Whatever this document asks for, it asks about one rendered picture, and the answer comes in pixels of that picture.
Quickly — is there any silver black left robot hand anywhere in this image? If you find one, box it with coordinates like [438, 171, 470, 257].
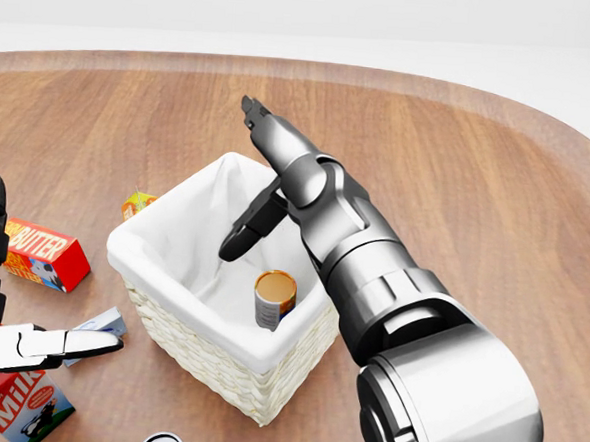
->
[0, 169, 135, 382]

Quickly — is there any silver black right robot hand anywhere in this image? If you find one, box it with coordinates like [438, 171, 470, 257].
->
[217, 94, 417, 275]

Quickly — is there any alphabet soup tin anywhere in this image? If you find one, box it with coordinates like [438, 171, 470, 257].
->
[251, 269, 300, 334]

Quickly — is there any white wicker basket with liner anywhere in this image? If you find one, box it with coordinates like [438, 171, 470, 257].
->
[96, 144, 351, 432]

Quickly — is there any red blue milk carton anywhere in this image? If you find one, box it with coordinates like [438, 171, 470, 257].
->
[0, 366, 79, 442]

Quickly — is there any small blue white box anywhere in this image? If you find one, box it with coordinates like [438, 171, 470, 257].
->
[63, 303, 130, 372]

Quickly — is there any red butter box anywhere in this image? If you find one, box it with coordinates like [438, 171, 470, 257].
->
[0, 216, 96, 296]

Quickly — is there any small orange juice carton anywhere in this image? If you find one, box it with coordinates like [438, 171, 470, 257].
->
[120, 185, 160, 225]

